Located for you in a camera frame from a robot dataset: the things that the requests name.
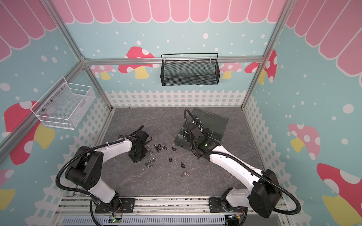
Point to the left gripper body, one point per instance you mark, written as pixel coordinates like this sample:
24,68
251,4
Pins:
136,156

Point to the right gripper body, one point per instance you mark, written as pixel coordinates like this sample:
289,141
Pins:
185,134

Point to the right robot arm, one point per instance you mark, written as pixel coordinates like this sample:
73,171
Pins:
262,192

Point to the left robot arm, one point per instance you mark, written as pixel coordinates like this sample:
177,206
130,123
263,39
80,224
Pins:
82,173

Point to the green compartment organizer box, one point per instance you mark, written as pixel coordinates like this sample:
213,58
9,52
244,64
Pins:
213,123

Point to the black wire mesh basket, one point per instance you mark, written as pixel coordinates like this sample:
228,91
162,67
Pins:
190,69

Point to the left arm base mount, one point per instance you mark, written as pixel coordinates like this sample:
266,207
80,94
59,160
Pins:
119,205

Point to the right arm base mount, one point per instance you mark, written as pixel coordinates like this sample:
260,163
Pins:
219,205

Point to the white wire mesh basket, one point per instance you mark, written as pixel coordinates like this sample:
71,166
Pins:
65,105

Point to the aluminium rail frame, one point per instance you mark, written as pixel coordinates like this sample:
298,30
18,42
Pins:
160,211

